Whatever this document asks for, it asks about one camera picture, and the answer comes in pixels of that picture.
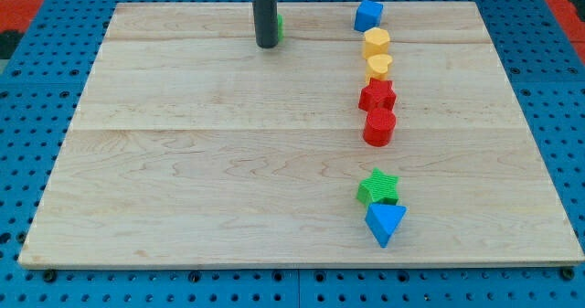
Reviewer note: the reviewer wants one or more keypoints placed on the green star block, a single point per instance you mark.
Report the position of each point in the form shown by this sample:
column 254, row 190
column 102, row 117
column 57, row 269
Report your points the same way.
column 378, row 188

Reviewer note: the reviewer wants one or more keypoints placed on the red star block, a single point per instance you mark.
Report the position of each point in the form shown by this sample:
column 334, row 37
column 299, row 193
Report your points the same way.
column 377, row 94

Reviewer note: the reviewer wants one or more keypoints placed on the green circle block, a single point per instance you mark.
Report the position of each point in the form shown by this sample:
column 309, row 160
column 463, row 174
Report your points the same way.
column 280, row 30

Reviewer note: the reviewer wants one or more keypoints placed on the red cylinder block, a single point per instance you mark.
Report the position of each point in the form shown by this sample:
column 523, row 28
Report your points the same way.
column 379, row 126

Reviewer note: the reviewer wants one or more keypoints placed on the light wooden board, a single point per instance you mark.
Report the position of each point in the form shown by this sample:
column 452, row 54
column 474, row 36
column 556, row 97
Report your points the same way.
column 193, row 149

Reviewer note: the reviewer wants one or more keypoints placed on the yellow heart block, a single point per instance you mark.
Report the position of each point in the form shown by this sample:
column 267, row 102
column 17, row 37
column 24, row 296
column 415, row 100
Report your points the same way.
column 378, row 67

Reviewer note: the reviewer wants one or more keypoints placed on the blue triangle block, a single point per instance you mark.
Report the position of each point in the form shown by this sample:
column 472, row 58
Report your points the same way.
column 383, row 220

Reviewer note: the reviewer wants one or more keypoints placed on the yellow hexagon block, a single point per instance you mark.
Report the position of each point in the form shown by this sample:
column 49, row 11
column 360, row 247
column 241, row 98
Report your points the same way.
column 376, row 41

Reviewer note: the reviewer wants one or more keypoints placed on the blue cube block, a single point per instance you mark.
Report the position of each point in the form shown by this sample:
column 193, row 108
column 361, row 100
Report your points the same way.
column 368, row 15

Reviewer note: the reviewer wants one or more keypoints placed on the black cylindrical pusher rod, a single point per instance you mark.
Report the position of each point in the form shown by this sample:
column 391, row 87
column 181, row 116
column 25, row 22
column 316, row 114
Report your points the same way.
column 265, row 22

